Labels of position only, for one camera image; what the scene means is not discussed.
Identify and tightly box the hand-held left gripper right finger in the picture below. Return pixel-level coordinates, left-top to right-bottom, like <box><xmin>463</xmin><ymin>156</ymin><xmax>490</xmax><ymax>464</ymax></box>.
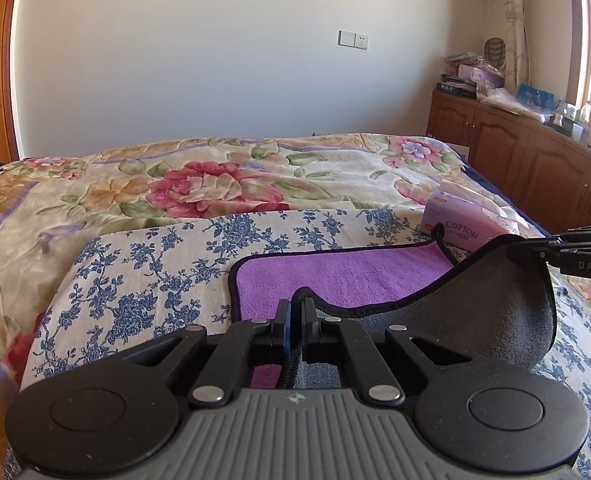
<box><xmin>294</xmin><ymin>297</ymin><xmax>472</xmax><ymax>407</ymax></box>

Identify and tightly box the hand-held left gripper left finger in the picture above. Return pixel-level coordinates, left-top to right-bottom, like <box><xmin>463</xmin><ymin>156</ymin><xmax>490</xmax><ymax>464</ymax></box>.
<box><xmin>118</xmin><ymin>299</ymin><xmax>292</xmax><ymax>409</ymax></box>

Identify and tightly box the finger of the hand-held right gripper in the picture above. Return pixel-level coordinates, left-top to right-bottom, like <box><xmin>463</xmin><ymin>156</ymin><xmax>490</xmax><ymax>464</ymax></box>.
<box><xmin>506</xmin><ymin>236</ymin><xmax>571</xmax><ymax>264</ymax></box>
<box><xmin>550</xmin><ymin>227</ymin><xmax>591</xmax><ymax>251</ymax></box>

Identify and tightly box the purple and grey towel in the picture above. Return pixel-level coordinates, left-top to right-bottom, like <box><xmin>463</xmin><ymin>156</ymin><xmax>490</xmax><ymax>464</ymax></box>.
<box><xmin>228</xmin><ymin>224</ymin><xmax>559</xmax><ymax>392</ymax></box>

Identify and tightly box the pink tissue packet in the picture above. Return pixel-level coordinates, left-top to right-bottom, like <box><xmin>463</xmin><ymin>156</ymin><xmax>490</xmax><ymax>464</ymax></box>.
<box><xmin>418</xmin><ymin>182</ymin><xmax>522</xmax><ymax>252</ymax></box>

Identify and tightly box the wooden cabinet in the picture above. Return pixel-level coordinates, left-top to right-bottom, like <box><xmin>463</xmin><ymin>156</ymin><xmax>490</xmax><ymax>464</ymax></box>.
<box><xmin>427</xmin><ymin>89</ymin><xmax>591</xmax><ymax>242</ymax></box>

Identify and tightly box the clutter of small bottles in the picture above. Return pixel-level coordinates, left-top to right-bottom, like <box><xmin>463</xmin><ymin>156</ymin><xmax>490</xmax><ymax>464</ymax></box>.
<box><xmin>548</xmin><ymin>100</ymin><xmax>591</xmax><ymax>157</ymax></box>

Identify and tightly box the clear plastic bag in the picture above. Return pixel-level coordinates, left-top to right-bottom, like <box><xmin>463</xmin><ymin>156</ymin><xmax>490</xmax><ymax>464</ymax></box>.
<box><xmin>478</xmin><ymin>87</ymin><xmax>549</xmax><ymax>123</ymax></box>

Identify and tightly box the blue packet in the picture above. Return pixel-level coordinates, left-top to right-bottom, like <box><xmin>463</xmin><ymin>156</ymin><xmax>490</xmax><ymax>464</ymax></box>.
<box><xmin>517</xmin><ymin>83</ymin><xmax>557</xmax><ymax>112</ymax></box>

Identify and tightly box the blue floral cloth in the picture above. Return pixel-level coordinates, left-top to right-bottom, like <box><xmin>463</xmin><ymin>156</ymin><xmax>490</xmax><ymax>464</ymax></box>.
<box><xmin>5</xmin><ymin>207</ymin><xmax>591</xmax><ymax>480</ymax></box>

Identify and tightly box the pink floral blanket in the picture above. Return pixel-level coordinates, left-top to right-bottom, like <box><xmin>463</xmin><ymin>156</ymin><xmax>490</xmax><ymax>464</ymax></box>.
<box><xmin>0</xmin><ymin>132</ymin><xmax>551</xmax><ymax>480</ymax></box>

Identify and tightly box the dark book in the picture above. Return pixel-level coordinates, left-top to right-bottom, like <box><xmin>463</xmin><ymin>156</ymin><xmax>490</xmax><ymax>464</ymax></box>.
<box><xmin>438</xmin><ymin>74</ymin><xmax>479</xmax><ymax>100</ymax></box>

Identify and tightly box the pile of purple packets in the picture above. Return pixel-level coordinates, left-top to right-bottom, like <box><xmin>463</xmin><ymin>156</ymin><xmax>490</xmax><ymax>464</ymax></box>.
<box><xmin>444</xmin><ymin>52</ymin><xmax>507</xmax><ymax>95</ymax></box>

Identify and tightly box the brown woven fan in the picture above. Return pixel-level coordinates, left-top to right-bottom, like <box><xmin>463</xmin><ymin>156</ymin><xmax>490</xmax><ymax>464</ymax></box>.
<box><xmin>484</xmin><ymin>37</ymin><xmax>507</xmax><ymax>70</ymax></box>

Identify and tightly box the floral curtain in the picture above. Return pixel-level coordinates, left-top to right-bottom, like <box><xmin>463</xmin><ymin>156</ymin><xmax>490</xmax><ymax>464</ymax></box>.
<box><xmin>504</xmin><ymin>0</ymin><xmax>532</xmax><ymax>97</ymax></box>

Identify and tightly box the white wall socket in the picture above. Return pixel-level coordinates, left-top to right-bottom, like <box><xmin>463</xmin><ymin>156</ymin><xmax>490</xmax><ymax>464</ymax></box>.
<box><xmin>338</xmin><ymin>30</ymin><xmax>369</xmax><ymax>50</ymax></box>

